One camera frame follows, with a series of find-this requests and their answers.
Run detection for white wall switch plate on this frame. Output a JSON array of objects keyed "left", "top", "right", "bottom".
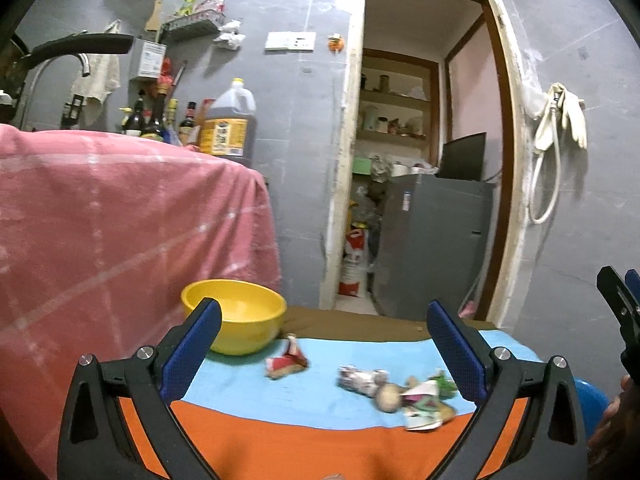
[{"left": 265, "top": 32, "right": 317, "bottom": 52}]

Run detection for white box on wall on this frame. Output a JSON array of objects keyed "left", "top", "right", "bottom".
[{"left": 129, "top": 39, "right": 166, "bottom": 80}]

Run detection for wooden shelving unit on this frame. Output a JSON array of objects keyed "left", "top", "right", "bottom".
[{"left": 355, "top": 48, "right": 442, "bottom": 166}]

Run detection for green box on shelf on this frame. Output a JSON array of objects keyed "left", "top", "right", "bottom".
[{"left": 352, "top": 157, "right": 372, "bottom": 176}]

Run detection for red wrapper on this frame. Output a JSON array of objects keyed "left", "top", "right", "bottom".
[{"left": 265, "top": 334, "right": 309, "bottom": 379}]

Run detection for pink checked cloth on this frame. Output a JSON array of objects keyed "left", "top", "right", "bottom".
[{"left": 1, "top": 126, "right": 281, "bottom": 478}]

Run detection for metal wall rack shelf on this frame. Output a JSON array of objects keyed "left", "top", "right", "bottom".
[{"left": 160, "top": 9, "right": 227, "bottom": 42}]

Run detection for black monitor screen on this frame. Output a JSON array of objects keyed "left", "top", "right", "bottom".
[{"left": 437, "top": 132, "right": 486, "bottom": 181}]

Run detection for dark sauce bottle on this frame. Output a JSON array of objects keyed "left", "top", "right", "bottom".
[
  {"left": 122, "top": 90, "right": 145, "bottom": 136},
  {"left": 178, "top": 101, "right": 196, "bottom": 145}
]

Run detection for hanging beige towel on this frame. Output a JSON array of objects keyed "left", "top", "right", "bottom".
[{"left": 69, "top": 19, "right": 123, "bottom": 126}]

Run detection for yellow plastic bowl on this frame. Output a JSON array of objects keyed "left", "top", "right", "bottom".
[{"left": 181, "top": 278, "right": 288, "bottom": 356}]

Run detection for person's hand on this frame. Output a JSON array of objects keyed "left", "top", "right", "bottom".
[{"left": 588, "top": 375, "right": 639, "bottom": 480}]

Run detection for orange wall hook ornament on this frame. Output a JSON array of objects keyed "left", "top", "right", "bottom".
[{"left": 328, "top": 34, "right": 345, "bottom": 53}]

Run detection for large dark oil jug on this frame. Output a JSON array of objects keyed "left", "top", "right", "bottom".
[{"left": 198, "top": 78, "right": 257, "bottom": 167}]

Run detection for black pan handle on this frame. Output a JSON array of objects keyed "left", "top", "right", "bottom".
[{"left": 8, "top": 34, "right": 134, "bottom": 73}]

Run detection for grey cabinet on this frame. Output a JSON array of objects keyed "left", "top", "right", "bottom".
[{"left": 372, "top": 174, "right": 494, "bottom": 321}]

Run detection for brown table cloth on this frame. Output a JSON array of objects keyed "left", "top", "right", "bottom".
[{"left": 276, "top": 305, "right": 497, "bottom": 344}]

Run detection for blue plastic trash bin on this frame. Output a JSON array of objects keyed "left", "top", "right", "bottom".
[{"left": 574, "top": 378, "right": 608, "bottom": 439}]

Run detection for pink item on floor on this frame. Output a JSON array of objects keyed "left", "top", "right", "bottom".
[{"left": 459, "top": 300, "right": 477, "bottom": 318}]

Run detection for white rubber gloves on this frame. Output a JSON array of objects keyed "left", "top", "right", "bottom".
[{"left": 534, "top": 82, "right": 588, "bottom": 153}]

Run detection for wooden spatula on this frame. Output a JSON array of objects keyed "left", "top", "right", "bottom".
[{"left": 144, "top": 0, "right": 163, "bottom": 34}]

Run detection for beige mushroom cap piece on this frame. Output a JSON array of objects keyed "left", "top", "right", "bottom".
[{"left": 373, "top": 382, "right": 406, "bottom": 414}]

